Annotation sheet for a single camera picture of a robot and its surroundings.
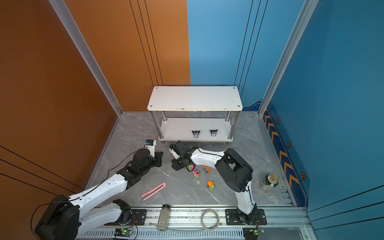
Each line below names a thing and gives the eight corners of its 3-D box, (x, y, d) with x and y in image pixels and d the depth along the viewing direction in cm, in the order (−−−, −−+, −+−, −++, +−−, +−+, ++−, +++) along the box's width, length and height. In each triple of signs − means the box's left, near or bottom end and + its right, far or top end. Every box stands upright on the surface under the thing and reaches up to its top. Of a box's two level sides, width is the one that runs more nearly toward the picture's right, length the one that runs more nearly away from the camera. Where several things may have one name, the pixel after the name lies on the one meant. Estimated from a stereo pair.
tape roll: (260, 192, 83) (268, 185, 74) (258, 181, 87) (265, 173, 78) (272, 192, 83) (280, 185, 74) (268, 181, 87) (276, 173, 78)
